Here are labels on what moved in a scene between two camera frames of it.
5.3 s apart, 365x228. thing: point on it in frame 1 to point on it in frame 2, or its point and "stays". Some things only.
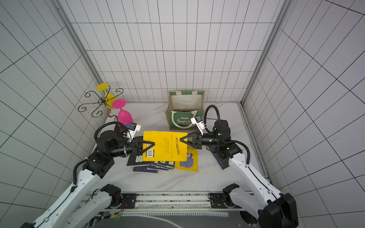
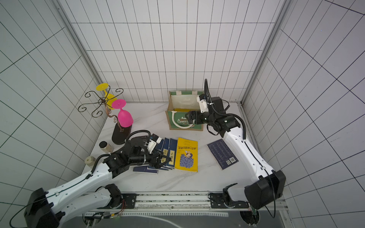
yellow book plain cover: x=168 y=147 to x=181 y=110
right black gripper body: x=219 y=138 to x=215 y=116
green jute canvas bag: x=182 y=106 stays
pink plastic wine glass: x=124 y=116 stays
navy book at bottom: x=144 y=169 stays
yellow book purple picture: x=191 y=164 stays
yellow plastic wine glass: x=109 y=97 stays
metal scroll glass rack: x=98 y=112 stays
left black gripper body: x=123 y=148 to x=143 y=157
